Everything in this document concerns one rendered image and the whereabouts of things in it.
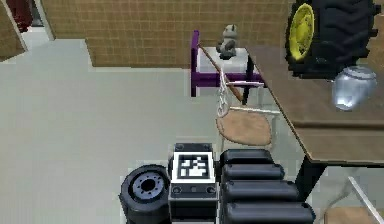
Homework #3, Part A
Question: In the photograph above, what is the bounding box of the grey plush toy animal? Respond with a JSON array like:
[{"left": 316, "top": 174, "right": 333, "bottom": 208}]
[{"left": 215, "top": 23, "right": 239, "bottom": 61}]

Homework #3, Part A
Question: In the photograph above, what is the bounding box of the black tyre with yellow rim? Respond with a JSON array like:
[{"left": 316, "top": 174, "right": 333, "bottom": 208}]
[{"left": 285, "top": 0, "right": 382, "bottom": 80}]

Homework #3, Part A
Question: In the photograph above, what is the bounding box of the brown wooden table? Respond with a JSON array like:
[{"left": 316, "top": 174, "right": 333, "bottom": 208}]
[{"left": 245, "top": 13, "right": 384, "bottom": 201}]

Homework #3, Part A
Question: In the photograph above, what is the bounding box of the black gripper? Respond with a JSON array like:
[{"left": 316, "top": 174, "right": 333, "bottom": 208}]
[{"left": 119, "top": 164, "right": 172, "bottom": 224}]

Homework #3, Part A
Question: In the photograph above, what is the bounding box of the brown baseball bat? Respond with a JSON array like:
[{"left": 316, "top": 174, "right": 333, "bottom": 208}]
[{"left": 197, "top": 43, "right": 245, "bottom": 103}]

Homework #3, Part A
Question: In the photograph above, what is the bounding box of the white chair with tan seat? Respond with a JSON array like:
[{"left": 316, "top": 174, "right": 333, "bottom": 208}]
[{"left": 215, "top": 69, "right": 282, "bottom": 153}]

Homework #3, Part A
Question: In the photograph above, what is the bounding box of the dark red cabinet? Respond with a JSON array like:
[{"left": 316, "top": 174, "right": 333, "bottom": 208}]
[{"left": 6, "top": 0, "right": 34, "bottom": 33}]

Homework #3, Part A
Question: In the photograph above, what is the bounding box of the silver glass jar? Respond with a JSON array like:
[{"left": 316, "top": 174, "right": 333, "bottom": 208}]
[{"left": 331, "top": 65, "right": 378, "bottom": 112}]

